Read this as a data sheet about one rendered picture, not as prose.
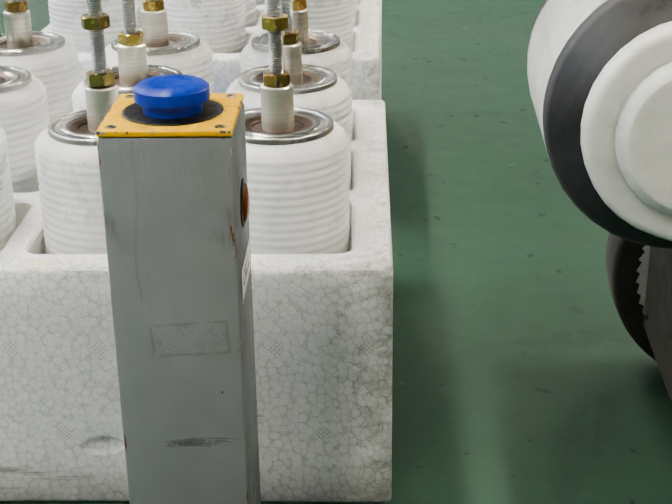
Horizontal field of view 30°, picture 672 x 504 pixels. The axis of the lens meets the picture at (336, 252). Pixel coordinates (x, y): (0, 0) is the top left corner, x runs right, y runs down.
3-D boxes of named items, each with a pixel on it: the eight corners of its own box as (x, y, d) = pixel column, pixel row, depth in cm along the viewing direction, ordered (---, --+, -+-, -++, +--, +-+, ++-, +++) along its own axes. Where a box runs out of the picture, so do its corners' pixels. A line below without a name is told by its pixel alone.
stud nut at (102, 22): (111, 29, 82) (110, 16, 82) (86, 32, 81) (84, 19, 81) (105, 23, 84) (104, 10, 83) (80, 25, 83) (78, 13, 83)
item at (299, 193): (357, 392, 88) (356, 147, 81) (220, 400, 87) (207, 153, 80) (343, 330, 97) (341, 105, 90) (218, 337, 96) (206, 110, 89)
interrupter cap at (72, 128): (171, 117, 89) (170, 107, 88) (147, 151, 82) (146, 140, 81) (66, 115, 89) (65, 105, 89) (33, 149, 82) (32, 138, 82)
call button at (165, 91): (215, 108, 69) (213, 72, 68) (206, 131, 65) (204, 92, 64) (142, 109, 69) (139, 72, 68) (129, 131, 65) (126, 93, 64)
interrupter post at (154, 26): (172, 44, 108) (170, 6, 107) (167, 51, 106) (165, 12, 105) (145, 44, 108) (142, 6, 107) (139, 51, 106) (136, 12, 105)
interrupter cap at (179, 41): (206, 37, 110) (206, 29, 110) (193, 59, 104) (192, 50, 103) (121, 37, 111) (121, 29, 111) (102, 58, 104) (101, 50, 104)
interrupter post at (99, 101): (126, 127, 86) (122, 80, 85) (118, 138, 84) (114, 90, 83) (92, 126, 87) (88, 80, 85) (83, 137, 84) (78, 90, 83)
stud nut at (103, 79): (116, 85, 84) (115, 73, 83) (91, 88, 83) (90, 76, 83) (110, 78, 85) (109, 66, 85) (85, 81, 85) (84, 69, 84)
